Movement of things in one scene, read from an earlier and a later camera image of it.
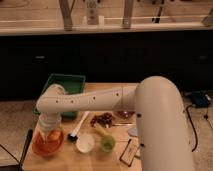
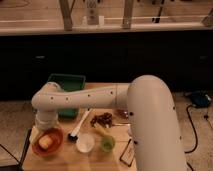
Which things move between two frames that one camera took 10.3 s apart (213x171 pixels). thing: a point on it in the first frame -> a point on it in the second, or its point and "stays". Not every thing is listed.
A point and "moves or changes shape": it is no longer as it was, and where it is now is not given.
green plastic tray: x=72 y=84 stays
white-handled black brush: x=73 y=137 stays
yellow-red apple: x=54 y=135 moves or changes shape
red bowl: x=49 y=142 stays
